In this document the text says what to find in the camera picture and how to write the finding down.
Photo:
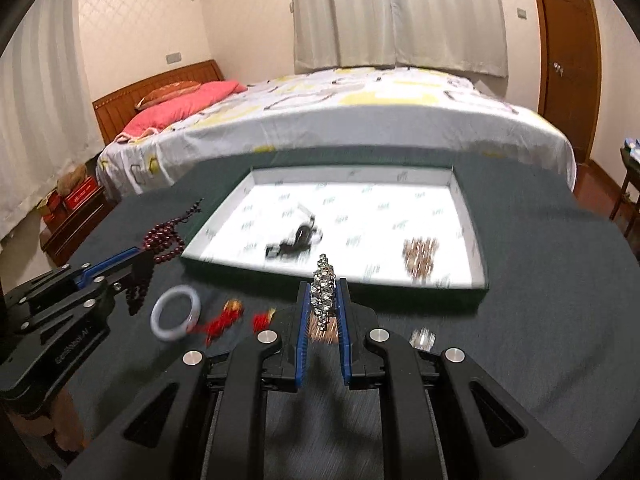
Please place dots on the white jade bangle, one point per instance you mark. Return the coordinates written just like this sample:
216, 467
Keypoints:
158, 322

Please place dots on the bed with patterned sheet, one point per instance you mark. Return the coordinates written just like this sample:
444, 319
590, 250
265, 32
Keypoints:
350, 110

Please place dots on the orange patterned pillow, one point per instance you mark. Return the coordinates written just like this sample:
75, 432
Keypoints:
167, 92

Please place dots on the red knot tassel charm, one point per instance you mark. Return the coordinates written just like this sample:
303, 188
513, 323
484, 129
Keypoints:
220, 322

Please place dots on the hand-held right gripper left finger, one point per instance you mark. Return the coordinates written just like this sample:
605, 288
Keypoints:
300, 345

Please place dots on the pile of clothes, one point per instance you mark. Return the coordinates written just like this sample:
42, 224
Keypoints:
632, 150

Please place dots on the dark grey tablecloth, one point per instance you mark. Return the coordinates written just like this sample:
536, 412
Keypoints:
525, 335

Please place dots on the wall switch by door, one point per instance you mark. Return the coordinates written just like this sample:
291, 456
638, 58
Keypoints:
522, 13

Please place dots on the wooden headboard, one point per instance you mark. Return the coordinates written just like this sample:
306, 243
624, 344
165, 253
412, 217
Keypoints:
120, 105

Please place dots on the wooden chair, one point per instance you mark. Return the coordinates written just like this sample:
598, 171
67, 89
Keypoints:
627, 190

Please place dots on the wall switch panel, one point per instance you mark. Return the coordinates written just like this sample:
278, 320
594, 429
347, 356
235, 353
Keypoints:
172, 58

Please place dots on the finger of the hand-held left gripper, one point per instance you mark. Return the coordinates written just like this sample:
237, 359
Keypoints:
100, 297
107, 264

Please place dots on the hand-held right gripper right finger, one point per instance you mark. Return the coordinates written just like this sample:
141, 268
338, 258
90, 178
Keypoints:
344, 345

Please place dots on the white printed tray box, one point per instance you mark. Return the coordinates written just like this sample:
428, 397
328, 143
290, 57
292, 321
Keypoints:
360, 210

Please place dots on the white window curtain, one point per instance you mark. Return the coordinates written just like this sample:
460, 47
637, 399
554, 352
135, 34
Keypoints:
400, 15

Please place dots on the brown teddy bear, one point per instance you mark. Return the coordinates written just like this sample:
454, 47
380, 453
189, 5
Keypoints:
70, 180

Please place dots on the brown wooden door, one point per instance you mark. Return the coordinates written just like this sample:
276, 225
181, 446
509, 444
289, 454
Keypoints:
570, 60

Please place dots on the red gift box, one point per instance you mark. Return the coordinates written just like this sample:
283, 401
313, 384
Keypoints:
80, 195

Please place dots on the pink pillow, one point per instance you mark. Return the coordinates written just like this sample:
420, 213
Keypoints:
170, 112

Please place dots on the dark wooden nightstand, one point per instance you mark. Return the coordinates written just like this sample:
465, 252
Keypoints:
70, 232

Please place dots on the white side curtain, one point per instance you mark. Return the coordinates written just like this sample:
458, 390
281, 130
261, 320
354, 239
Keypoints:
45, 110

